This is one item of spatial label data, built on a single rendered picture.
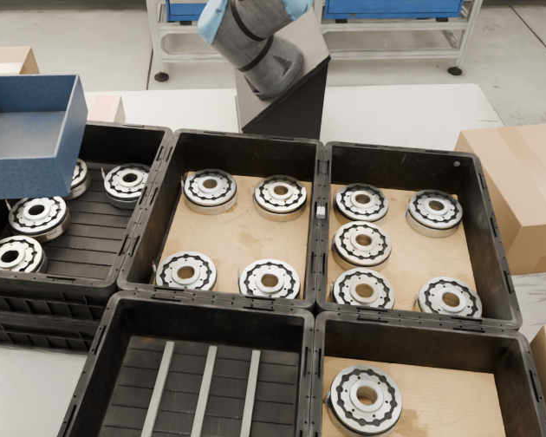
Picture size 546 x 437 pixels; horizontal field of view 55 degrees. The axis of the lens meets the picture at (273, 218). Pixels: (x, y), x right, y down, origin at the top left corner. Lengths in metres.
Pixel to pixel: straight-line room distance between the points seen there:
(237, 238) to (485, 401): 0.49
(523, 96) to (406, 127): 1.76
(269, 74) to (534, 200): 0.62
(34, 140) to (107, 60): 2.41
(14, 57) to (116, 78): 1.57
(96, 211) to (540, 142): 0.96
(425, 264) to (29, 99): 0.73
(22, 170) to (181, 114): 0.83
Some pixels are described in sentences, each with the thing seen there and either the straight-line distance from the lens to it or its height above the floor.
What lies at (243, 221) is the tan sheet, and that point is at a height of 0.83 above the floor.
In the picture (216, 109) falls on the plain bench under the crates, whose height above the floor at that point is 0.70.
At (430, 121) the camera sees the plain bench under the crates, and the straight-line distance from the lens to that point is 1.57.
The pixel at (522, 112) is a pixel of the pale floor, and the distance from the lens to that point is 3.10.
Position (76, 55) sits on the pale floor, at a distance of 3.36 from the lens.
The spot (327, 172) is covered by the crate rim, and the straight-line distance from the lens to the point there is 1.00.
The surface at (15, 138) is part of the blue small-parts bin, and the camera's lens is 0.90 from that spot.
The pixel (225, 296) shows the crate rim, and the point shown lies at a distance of 0.79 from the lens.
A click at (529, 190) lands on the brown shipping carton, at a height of 0.86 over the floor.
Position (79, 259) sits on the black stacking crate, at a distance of 1.01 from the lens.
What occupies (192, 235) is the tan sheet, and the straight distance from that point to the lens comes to 1.00.
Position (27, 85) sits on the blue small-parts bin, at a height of 1.12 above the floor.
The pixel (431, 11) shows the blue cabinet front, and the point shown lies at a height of 0.36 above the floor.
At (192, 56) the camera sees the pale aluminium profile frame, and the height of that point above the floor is 0.13.
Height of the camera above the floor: 1.57
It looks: 46 degrees down
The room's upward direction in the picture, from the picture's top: 2 degrees clockwise
